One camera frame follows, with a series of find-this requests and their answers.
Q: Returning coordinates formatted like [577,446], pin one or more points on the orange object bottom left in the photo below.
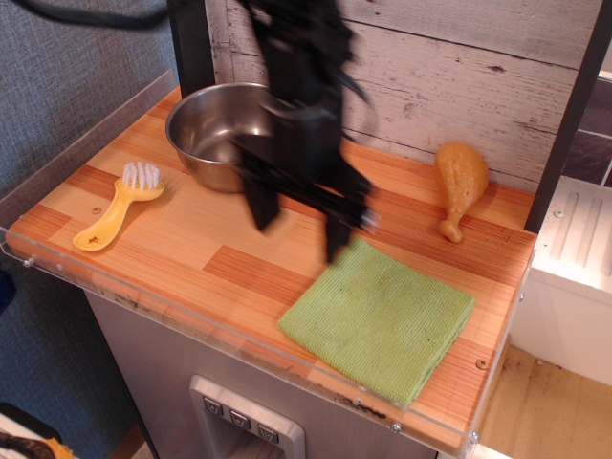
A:
[51,449]

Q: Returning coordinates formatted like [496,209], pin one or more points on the dark grey post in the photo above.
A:
[577,103]

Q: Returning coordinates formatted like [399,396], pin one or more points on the silver dispenser panel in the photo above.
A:
[244,421]

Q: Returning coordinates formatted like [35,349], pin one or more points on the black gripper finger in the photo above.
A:
[337,235]
[262,197]

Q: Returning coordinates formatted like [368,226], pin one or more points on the steel bowl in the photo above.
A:
[202,128]

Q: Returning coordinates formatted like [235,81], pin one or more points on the grey toy fridge cabinet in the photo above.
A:
[158,365]

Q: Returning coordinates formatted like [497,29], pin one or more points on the green cloth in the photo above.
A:
[378,322]

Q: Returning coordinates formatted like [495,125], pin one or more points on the clear acrylic guard rail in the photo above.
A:
[235,301]

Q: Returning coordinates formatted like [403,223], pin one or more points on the yellow brush white bristles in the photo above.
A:
[139,182]

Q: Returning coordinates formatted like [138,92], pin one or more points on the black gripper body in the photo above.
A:
[302,154]

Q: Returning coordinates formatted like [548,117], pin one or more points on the toy chicken drumstick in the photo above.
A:
[462,176]

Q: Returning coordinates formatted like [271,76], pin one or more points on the white toy sink unit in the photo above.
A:
[564,312]

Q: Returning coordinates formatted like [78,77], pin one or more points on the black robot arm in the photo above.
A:
[304,45]

